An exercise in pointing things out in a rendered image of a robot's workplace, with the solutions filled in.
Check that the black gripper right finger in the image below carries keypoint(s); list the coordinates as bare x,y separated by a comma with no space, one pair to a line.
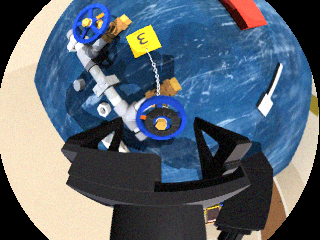
232,146

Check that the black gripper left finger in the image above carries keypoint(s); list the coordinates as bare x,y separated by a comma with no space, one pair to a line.
91,137

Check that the white hex nut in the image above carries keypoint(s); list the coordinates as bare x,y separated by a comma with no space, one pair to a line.
101,110

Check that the red rectangular block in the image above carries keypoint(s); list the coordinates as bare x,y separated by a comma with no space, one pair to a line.
245,13

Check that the yellow tag with metal chain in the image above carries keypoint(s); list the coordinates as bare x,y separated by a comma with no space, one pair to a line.
139,42

